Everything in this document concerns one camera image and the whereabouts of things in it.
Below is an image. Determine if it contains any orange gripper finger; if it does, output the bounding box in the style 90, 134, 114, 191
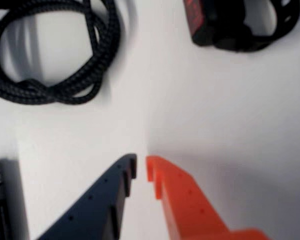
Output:
145, 155, 271, 240

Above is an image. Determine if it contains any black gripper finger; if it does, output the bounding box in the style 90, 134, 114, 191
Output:
36, 153, 138, 240

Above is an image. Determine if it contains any black strap device red lens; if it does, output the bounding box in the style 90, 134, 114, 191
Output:
182, 0, 300, 54

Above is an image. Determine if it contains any black braided cable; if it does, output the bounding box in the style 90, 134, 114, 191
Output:
0, 0, 123, 106

